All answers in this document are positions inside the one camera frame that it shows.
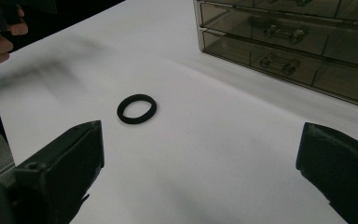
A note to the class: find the smoky clear drawer organizer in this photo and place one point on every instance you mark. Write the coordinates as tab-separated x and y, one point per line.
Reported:
198	34

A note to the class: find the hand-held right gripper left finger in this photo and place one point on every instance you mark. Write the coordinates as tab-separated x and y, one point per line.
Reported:
62	168

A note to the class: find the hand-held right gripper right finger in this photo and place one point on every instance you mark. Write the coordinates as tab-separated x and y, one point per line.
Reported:
338	161

